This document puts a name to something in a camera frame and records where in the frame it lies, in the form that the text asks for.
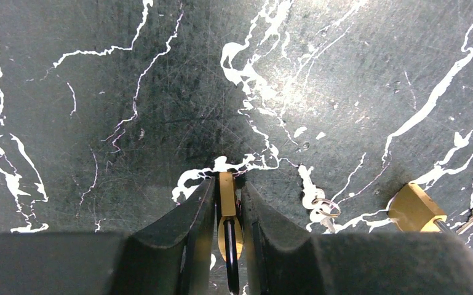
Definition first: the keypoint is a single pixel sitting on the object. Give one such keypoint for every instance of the silver key on table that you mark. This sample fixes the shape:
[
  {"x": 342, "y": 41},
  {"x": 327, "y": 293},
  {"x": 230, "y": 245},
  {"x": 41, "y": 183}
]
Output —
[{"x": 324, "y": 212}]

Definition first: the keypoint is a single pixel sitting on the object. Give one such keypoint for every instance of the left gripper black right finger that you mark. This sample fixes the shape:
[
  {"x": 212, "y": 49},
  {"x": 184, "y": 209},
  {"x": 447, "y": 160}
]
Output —
[{"x": 284, "y": 258}]

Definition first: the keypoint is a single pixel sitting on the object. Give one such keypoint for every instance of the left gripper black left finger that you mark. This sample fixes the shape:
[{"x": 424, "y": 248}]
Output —
[{"x": 169, "y": 256}]

